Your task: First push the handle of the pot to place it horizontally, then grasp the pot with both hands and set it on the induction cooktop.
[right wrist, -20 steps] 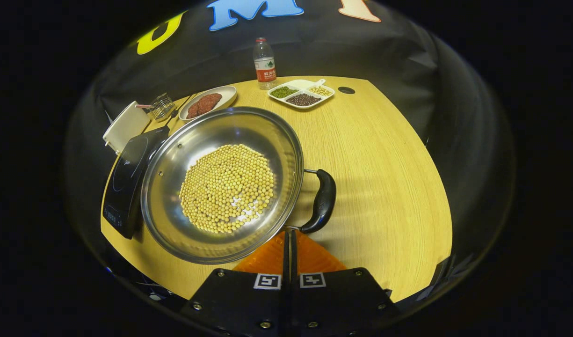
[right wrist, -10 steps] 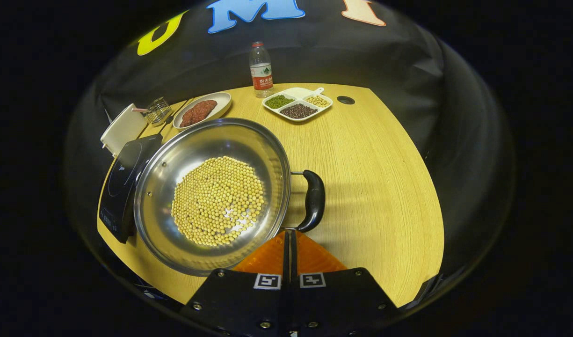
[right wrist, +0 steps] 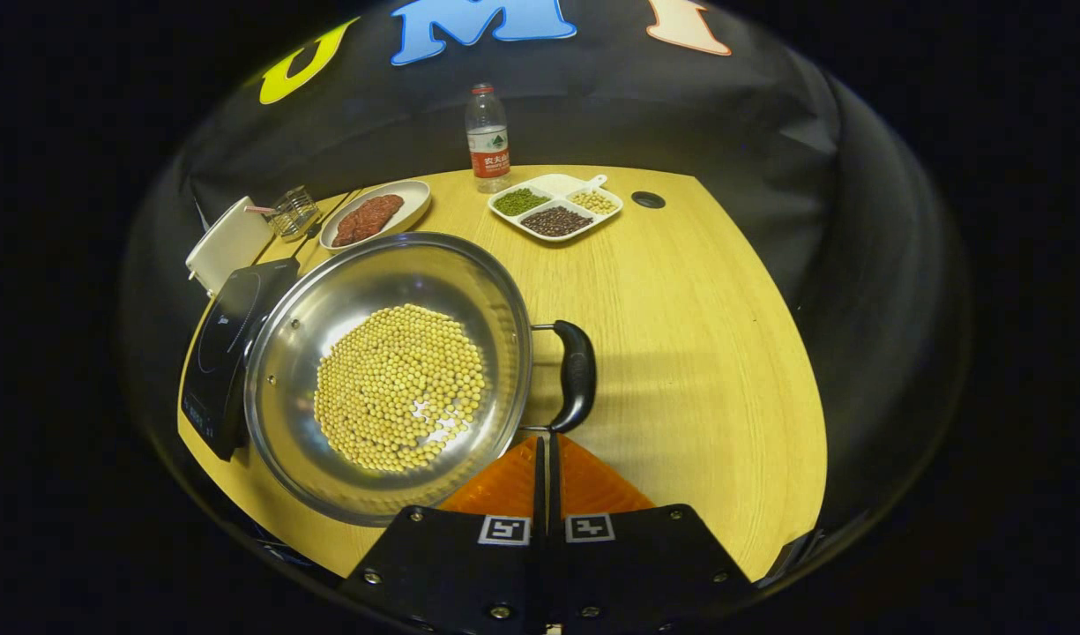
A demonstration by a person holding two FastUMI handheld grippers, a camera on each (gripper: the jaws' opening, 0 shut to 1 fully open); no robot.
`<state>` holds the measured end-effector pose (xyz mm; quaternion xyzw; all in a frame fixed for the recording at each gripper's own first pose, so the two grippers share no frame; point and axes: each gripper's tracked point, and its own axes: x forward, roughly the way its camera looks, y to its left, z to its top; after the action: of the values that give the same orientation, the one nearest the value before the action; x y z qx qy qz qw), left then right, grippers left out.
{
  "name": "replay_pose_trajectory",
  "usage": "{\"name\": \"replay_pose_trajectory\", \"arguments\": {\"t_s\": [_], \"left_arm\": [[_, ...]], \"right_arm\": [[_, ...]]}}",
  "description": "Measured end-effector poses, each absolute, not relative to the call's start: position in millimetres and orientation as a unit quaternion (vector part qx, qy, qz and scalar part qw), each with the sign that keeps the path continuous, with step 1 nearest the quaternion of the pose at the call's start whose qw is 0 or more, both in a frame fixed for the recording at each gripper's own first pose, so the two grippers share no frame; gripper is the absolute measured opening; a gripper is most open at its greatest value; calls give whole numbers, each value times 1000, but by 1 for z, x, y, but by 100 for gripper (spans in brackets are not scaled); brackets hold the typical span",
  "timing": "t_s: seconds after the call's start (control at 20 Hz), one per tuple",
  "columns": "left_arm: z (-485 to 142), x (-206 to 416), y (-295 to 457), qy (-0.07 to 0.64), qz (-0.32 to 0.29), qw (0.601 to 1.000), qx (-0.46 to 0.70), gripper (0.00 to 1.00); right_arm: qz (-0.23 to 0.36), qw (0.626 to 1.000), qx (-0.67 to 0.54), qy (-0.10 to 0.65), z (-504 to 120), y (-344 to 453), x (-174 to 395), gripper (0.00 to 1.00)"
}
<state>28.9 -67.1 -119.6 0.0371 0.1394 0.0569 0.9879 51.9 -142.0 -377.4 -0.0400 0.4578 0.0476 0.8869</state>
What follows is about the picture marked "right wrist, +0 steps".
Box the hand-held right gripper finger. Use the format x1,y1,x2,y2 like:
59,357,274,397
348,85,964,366
548,432,756,635
339,434,549,635

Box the pile of soybeans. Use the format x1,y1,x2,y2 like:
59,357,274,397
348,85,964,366
314,304,488,474

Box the stainless steel pot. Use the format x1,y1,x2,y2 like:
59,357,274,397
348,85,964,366
244,232,598,528

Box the black induction cooktop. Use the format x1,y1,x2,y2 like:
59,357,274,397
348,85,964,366
181,258,302,461

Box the pile of dark red beans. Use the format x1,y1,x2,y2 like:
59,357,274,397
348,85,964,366
520,207,594,238

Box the pile of green mung beans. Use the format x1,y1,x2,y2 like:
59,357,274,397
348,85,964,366
494,188,550,217

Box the white divided dish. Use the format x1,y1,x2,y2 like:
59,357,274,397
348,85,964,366
488,173,624,243

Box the white oval plate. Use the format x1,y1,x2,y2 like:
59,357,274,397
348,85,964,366
319,180,433,254

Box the red meat slices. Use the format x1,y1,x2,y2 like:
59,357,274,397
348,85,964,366
331,194,406,249

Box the clear plastic water bottle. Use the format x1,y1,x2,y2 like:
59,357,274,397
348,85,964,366
465,84,512,194

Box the white toaster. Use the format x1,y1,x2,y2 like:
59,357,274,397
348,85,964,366
185,196,275,297

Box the metal wire holder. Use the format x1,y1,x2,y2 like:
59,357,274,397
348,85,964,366
271,185,321,242

